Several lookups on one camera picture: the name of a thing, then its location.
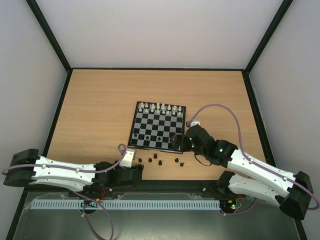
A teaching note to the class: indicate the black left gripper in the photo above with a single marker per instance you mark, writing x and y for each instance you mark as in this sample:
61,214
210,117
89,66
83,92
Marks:
140,167

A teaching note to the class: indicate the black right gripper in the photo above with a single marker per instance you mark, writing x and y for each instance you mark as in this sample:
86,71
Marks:
182,142

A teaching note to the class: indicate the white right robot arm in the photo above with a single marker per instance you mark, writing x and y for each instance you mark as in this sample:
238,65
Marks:
246,175

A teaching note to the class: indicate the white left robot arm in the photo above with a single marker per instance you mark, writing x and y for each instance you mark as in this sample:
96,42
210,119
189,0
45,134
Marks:
29,168

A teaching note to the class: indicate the black and silver chessboard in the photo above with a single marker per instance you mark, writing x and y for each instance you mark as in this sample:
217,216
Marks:
156,124

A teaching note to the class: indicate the white king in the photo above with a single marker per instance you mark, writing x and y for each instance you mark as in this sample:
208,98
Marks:
163,106

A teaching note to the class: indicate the light blue slotted cable duct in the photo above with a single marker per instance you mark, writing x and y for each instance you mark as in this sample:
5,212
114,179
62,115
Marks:
77,204

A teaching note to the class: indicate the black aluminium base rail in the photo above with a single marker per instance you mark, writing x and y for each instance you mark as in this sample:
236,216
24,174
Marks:
205,188

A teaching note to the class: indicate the black cage frame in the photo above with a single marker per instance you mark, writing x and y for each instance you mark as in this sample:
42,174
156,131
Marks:
282,10

